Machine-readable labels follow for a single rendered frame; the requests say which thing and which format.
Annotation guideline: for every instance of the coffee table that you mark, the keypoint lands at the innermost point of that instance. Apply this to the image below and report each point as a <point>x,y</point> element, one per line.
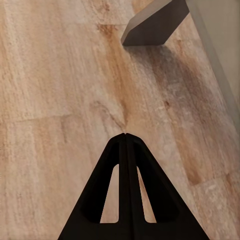
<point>218,25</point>

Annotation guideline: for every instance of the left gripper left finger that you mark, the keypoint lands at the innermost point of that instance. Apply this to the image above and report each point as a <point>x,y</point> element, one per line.
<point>84,220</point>

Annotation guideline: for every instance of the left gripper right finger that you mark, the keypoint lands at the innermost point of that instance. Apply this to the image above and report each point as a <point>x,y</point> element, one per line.
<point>174,220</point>

